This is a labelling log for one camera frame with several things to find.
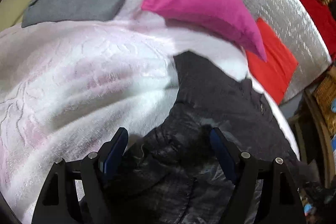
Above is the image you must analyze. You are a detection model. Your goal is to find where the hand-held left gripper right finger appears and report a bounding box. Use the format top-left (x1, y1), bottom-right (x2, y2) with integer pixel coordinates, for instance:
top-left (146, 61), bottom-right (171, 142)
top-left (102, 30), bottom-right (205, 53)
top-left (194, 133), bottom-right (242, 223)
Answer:
top-left (209, 127), bottom-right (307, 224)

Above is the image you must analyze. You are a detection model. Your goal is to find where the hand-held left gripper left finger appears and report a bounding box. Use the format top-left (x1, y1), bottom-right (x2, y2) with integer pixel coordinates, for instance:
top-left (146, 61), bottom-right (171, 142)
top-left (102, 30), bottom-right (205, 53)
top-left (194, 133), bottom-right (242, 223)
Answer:
top-left (31, 127), bottom-right (129, 224)

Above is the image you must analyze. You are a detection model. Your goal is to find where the black jacket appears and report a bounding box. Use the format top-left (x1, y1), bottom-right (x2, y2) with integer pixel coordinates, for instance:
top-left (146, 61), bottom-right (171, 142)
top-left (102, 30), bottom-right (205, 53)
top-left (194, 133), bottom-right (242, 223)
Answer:
top-left (79, 51), bottom-right (323, 224)

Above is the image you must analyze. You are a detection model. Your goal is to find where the white pink blanket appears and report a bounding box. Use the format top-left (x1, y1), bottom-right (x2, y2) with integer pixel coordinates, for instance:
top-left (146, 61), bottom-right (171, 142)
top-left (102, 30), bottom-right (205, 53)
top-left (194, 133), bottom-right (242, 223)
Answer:
top-left (0, 0), bottom-right (300, 224)

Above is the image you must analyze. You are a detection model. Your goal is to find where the wooden shelf unit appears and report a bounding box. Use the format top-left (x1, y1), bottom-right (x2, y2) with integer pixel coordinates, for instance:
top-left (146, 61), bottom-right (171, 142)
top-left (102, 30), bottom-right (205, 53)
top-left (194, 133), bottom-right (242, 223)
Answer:
top-left (289, 64), bottom-right (336, 189)

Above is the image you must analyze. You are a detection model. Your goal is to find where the wicker basket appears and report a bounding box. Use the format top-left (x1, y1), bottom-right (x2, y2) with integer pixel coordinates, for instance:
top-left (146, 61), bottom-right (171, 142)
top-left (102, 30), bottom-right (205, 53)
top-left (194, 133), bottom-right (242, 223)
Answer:
top-left (314, 74), bottom-right (336, 138)

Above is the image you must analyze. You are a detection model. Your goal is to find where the red cloth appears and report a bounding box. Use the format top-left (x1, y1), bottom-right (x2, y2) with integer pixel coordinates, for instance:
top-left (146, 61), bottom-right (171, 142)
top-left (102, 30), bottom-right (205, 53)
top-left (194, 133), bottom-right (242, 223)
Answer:
top-left (268, 0), bottom-right (336, 62)

